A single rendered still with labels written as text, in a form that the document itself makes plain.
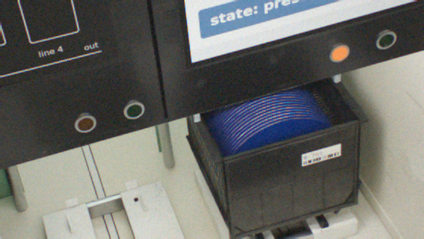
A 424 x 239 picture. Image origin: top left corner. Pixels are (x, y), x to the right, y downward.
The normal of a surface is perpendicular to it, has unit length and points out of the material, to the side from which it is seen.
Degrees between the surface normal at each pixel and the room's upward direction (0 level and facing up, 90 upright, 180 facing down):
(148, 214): 0
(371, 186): 90
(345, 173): 90
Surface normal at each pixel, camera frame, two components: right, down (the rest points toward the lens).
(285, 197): 0.29, 0.62
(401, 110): -0.95, 0.26
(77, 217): -0.10, -0.74
